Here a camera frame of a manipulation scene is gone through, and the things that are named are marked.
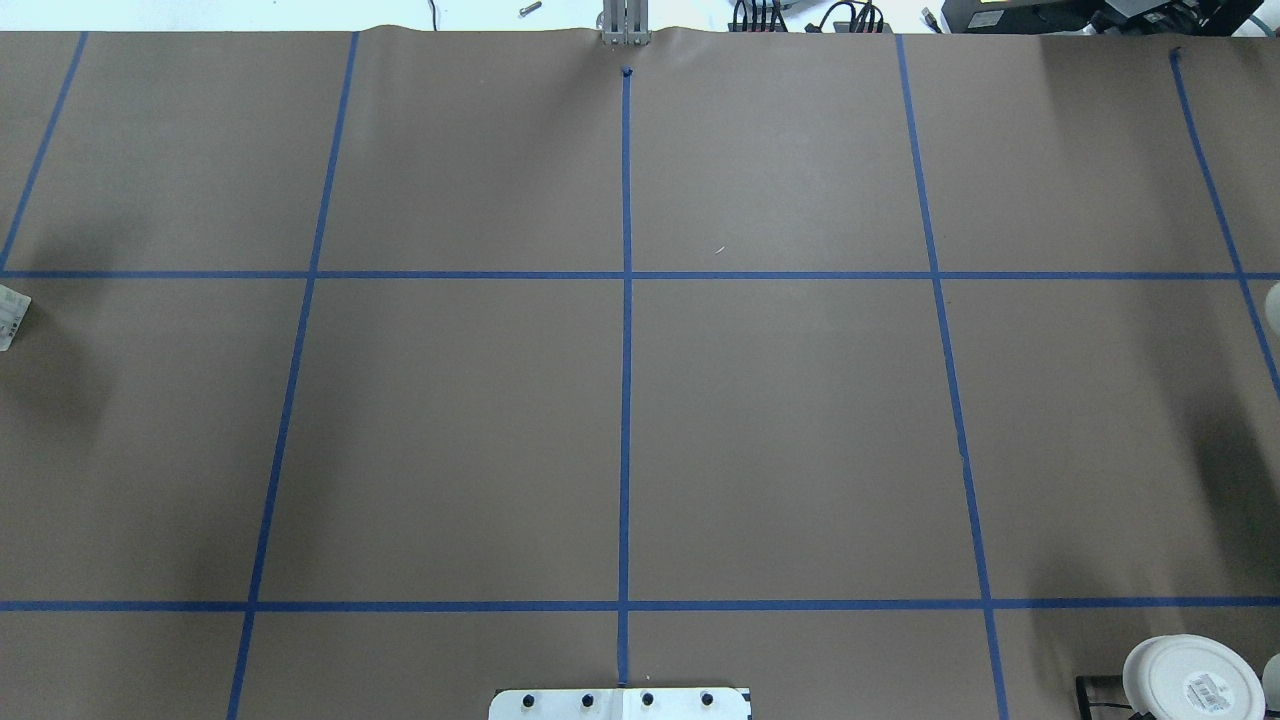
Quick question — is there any blue white milk carton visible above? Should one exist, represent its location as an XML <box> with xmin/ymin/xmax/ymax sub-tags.
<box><xmin>0</xmin><ymin>284</ymin><xmax>31</xmax><ymax>352</ymax></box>

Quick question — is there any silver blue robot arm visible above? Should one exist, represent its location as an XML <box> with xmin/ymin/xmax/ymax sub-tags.
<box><xmin>1263</xmin><ymin>282</ymin><xmax>1280</xmax><ymax>336</ymax></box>

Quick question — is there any brown paper table cover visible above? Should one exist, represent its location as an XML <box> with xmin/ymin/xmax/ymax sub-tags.
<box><xmin>1</xmin><ymin>27</ymin><xmax>1277</xmax><ymax>719</ymax></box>

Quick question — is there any white upturned mug on rack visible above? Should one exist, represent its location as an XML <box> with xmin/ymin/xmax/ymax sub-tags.
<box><xmin>1123</xmin><ymin>634</ymin><xmax>1267</xmax><ymax>719</ymax></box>

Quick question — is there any aluminium frame post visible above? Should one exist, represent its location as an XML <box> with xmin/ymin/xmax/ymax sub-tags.
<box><xmin>598</xmin><ymin>0</ymin><xmax>652</xmax><ymax>47</ymax></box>

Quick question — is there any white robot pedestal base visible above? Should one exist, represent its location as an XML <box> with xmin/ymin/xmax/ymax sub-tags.
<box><xmin>486</xmin><ymin>687</ymin><xmax>753</xmax><ymax>719</ymax></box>

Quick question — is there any black wire mug rack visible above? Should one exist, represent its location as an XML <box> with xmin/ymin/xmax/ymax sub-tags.
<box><xmin>1074</xmin><ymin>675</ymin><xmax>1152</xmax><ymax>720</ymax></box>

